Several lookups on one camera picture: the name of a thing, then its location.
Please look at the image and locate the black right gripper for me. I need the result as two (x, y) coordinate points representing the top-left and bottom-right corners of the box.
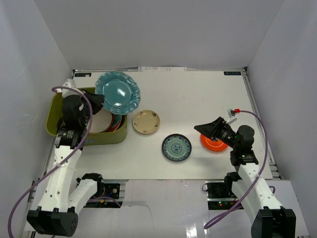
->
(194, 117), (239, 151)

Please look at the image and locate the dark red rimmed plate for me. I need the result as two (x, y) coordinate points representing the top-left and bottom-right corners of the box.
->
(89, 108), (114, 133)

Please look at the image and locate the teal scalloped plate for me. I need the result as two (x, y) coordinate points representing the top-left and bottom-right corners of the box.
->
(95, 71), (141, 115)

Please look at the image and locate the red plate with teal flower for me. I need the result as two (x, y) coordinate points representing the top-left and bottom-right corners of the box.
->
(107, 115), (125, 132)

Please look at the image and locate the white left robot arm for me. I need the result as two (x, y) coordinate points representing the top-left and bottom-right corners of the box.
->
(27, 90), (105, 237)

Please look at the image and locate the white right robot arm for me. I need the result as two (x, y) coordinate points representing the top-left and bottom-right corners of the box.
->
(194, 117), (296, 238)

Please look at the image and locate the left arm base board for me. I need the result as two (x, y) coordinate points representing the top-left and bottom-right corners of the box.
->
(93, 183), (122, 208)

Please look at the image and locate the right arm base board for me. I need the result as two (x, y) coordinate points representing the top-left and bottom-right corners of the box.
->
(202, 181), (238, 211)

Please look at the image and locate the green plastic bin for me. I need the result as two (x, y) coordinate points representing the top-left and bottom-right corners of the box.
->
(46, 94), (127, 146)

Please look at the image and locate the orange plate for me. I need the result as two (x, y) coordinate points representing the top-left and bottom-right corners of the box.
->
(200, 134), (228, 152)

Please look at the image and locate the left black table label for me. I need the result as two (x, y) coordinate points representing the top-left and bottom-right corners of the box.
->
(74, 72), (92, 77)

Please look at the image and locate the black table label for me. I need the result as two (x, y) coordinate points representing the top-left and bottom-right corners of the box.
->
(223, 71), (241, 76)
(74, 72), (92, 77)

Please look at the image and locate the blue patterned small plate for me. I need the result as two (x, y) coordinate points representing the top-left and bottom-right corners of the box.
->
(161, 133), (192, 163)

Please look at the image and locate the small cream plate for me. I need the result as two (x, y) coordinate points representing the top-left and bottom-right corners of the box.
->
(132, 110), (160, 134)

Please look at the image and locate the right black table label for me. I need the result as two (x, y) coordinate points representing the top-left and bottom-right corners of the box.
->
(223, 71), (241, 76)

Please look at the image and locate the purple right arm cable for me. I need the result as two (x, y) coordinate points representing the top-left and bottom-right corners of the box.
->
(203, 108), (275, 230)

